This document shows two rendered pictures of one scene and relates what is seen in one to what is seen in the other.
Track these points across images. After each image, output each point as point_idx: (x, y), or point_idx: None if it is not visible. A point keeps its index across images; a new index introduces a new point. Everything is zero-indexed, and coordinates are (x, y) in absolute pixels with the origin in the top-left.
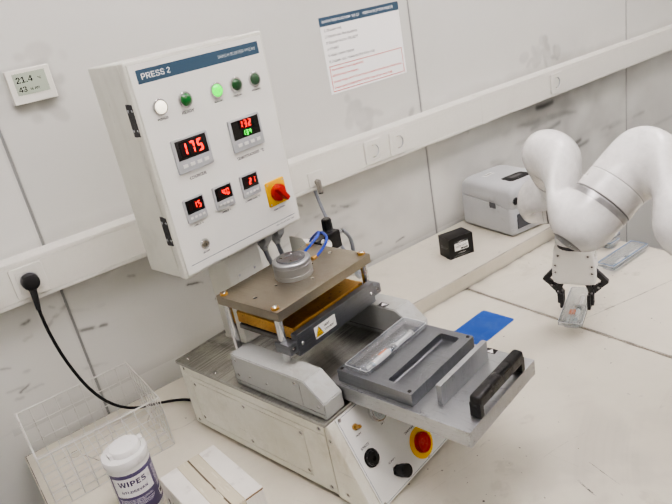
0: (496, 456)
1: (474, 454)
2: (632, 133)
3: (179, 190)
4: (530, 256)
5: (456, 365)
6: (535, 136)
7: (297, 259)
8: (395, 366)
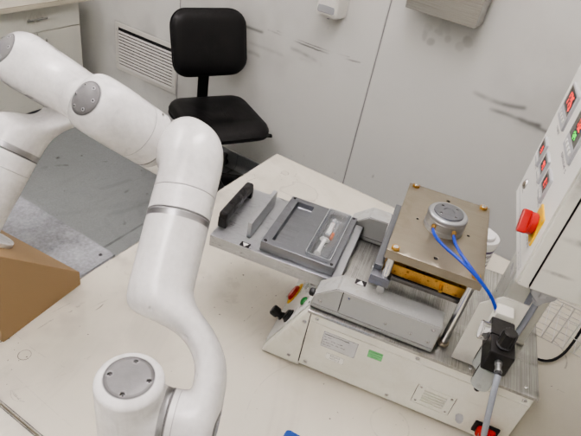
0: (237, 306)
1: (254, 308)
2: (118, 81)
3: (552, 126)
4: None
5: (266, 203)
6: (207, 125)
7: (437, 205)
8: (314, 217)
